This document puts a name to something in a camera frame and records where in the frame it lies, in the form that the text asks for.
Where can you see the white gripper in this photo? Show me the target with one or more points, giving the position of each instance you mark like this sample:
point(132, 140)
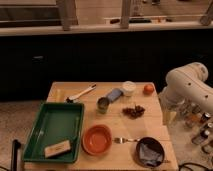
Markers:
point(168, 116)

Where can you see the dark red grape bunch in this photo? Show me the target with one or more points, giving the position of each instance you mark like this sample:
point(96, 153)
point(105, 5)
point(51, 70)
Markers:
point(135, 112)

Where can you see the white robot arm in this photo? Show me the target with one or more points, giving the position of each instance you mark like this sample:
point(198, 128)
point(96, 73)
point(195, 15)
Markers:
point(186, 83)

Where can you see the dark bowl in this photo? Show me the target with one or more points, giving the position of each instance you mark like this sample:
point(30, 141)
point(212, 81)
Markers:
point(153, 144)

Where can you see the red bowl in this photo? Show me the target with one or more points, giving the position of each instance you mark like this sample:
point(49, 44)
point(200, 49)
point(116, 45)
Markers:
point(97, 140)

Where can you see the orange fruit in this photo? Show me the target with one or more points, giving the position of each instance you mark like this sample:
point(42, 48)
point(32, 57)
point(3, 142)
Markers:
point(148, 89)

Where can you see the dark capped spice bottle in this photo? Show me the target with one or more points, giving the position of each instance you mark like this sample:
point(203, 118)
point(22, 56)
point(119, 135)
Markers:
point(201, 137)

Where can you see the grey cloth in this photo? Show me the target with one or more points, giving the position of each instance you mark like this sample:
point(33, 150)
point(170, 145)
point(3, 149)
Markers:
point(150, 157)

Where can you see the white round cup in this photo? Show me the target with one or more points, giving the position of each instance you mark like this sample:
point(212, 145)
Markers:
point(128, 88)

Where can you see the silver fork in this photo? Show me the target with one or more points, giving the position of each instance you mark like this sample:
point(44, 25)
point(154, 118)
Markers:
point(121, 140)

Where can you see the blue grey packet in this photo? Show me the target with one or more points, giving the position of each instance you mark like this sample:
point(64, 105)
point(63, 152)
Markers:
point(114, 94)

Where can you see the metal can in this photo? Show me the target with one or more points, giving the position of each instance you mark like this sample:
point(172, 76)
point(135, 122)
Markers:
point(102, 105)

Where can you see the wooden block sponge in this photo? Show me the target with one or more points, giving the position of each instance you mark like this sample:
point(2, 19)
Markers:
point(57, 149)

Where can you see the green plastic tray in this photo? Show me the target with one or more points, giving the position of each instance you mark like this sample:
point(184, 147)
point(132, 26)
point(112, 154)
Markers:
point(55, 123)

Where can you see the black chair post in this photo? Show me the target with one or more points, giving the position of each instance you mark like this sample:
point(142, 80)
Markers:
point(16, 145)

